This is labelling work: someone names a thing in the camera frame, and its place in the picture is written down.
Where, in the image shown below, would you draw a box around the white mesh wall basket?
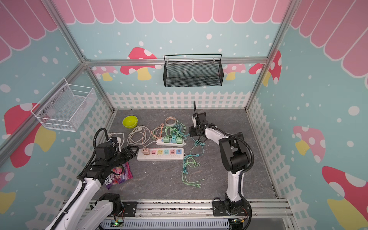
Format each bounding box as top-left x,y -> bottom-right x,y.
31,79 -> 97,132

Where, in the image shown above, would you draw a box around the green charger plug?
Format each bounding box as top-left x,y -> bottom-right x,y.
163,136 -> 171,143
176,137 -> 184,144

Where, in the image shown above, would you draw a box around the pink charger plug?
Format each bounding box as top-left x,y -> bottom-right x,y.
142,148 -> 150,155

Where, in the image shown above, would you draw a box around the green charging cables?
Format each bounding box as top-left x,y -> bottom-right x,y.
156,120 -> 207,189

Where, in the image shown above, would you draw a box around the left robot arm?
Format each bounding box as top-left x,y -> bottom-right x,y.
46,142 -> 140,230

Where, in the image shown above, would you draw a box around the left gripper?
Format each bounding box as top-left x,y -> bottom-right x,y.
108,145 -> 139,169

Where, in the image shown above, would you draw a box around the white coiled power cord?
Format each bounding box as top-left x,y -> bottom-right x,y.
107,125 -> 157,149

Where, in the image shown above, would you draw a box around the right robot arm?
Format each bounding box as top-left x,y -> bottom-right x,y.
189,112 -> 255,216

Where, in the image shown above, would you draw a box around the black mesh wall basket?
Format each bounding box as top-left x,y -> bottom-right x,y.
163,54 -> 224,87

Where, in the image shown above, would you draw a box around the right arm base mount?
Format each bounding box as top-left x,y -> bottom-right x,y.
212,199 -> 252,217

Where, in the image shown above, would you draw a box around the green plastic bowl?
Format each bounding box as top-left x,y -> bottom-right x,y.
122,116 -> 138,129

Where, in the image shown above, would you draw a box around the small white power strip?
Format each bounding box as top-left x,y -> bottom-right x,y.
156,138 -> 186,148

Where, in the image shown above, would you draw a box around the purple candy bag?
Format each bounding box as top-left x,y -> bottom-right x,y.
105,163 -> 133,190

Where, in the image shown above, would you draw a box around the large white power strip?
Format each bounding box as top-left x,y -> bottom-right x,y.
137,148 -> 186,162

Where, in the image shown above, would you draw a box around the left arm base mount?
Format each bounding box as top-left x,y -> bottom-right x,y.
96,201 -> 138,218

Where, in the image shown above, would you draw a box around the roll of tape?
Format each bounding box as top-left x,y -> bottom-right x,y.
164,117 -> 177,127

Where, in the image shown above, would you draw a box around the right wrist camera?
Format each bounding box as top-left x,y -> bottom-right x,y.
192,114 -> 198,128

